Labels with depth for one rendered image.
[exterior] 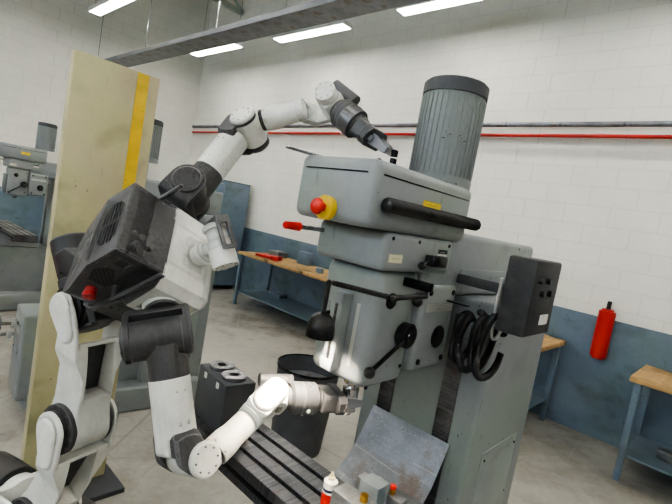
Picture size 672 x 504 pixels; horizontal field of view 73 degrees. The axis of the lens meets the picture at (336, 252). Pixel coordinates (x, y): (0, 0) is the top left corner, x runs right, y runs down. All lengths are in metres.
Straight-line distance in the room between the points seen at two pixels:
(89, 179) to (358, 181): 1.80
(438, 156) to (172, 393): 0.95
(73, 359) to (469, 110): 1.31
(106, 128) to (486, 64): 4.76
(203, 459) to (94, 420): 0.52
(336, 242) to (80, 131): 1.70
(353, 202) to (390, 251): 0.16
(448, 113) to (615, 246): 4.05
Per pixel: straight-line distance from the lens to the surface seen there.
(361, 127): 1.30
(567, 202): 5.48
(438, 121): 1.43
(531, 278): 1.28
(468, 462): 1.65
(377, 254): 1.12
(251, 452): 1.69
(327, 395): 1.30
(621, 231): 5.32
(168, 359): 1.07
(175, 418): 1.09
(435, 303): 1.36
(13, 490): 1.89
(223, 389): 1.69
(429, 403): 1.66
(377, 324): 1.19
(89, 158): 2.62
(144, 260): 1.10
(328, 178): 1.12
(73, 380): 1.51
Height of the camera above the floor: 1.75
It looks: 5 degrees down
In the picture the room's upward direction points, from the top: 10 degrees clockwise
